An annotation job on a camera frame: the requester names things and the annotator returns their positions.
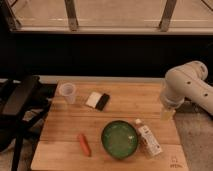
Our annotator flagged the black chair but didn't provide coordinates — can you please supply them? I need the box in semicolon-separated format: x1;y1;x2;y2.
0;75;56;171

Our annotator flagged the green ceramic bowl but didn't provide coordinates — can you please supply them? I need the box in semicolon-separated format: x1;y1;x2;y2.
101;120;138;160

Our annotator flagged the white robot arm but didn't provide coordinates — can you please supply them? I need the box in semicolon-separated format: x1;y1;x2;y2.
159;61;213;120

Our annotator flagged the white and black sponge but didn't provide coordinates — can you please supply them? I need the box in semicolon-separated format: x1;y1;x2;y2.
86;92;110;111

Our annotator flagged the orange carrot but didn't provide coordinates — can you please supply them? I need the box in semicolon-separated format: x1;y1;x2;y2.
78;134;91;157

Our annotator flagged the white labelled bottle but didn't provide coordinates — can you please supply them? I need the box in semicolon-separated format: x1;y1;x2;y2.
135;119;163;157

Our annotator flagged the translucent ceramic cup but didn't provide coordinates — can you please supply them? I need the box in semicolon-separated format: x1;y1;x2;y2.
59;83;76;104

